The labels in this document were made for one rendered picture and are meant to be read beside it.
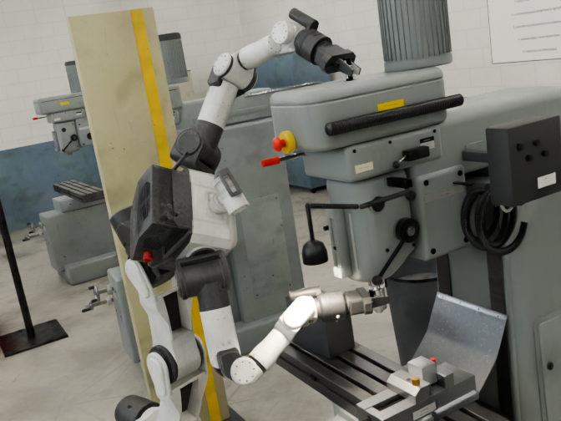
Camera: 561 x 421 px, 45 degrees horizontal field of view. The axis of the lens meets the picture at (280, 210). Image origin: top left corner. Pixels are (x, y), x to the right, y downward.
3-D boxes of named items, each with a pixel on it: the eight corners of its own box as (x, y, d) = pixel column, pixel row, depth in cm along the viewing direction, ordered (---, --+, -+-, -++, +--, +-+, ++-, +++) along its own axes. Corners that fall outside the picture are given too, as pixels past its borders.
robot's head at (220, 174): (222, 208, 199) (228, 198, 192) (208, 183, 200) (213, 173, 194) (240, 199, 202) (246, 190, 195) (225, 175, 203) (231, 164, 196)
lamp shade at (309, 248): (297, 264, 188) (295, 243, 187) (311, 256, 194) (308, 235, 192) (319, 266, 184) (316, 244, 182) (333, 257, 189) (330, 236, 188)
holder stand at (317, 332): (330, 359, 235) (322, 306, 230) (291, 343, 253) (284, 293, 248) (356, 347, 242) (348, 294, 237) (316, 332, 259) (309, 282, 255)
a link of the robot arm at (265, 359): (295, 346, 196) (250, 398, 189) (283, 343, 205) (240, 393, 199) (270, 321, 194) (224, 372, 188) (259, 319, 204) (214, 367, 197)
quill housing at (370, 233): (371, 291, 190) (357, 180, 183) (331, 276, 208) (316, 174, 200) (423, 271, 198) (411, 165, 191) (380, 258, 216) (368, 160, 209)
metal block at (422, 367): (423, 388, 191) (422, 368, 189) (409, 380, 196) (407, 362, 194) (437, 381, 193) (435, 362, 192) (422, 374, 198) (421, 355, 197)
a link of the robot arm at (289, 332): (320, 305, 198) (290, 339, 193) (317, 313, 206) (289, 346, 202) (302, 291, 199) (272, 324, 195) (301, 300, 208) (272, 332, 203)
